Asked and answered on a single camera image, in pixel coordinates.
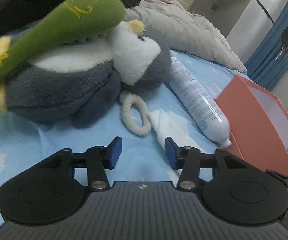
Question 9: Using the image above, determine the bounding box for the pink cardboard box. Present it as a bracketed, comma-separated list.
[216, 75, 288, 176]

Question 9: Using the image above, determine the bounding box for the grey duvet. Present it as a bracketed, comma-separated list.
[124, 0, 247, 74]

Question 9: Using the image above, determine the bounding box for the grey white penguin plush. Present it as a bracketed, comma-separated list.
[0, 20, 171, 136]

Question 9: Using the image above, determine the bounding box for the white tissue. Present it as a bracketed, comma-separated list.
[149, 108, 205, 186]

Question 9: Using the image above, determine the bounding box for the white spray bottle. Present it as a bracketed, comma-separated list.
[167, 57, 232, 148]

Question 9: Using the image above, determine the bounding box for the light blue bed sheet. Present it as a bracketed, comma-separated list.
[0, 50, 249, 226]

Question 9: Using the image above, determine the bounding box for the blue curtain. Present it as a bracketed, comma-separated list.
[246, 2, 288, 90]

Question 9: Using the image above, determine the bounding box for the green snake plush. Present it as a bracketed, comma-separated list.
[0, 0, 126, 85]

